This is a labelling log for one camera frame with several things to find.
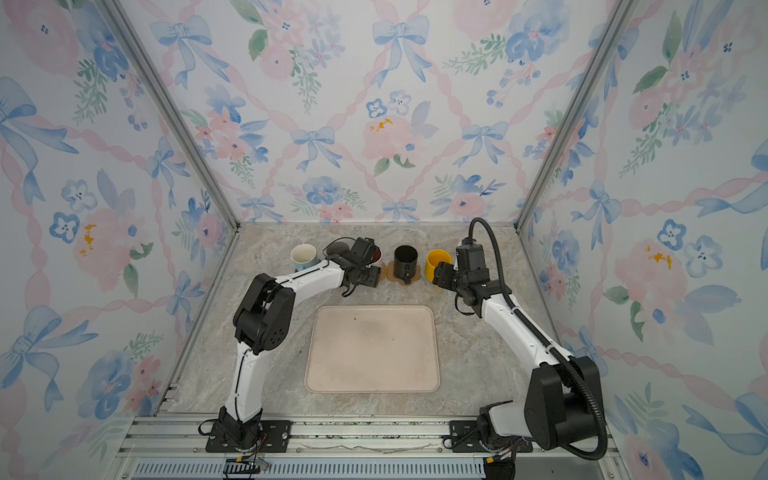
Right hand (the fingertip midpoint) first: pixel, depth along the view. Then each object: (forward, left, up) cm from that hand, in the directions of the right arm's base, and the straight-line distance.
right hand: (445, 270), depth 87 cm
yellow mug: (+8, +2, -6) cm, 11 cm away
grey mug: (+10, +33, -2) cm, 35 cm away
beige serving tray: (-18, +21, -15) cm, 32 cm away
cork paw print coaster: (+10, +16, -15) cm, 24 cm away
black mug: (+9, +11, -8) cm, 17 cm away
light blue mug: (+11, +45, -7) cm, 47 cm away
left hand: (+8, +22, -11) cm, 26 cm away
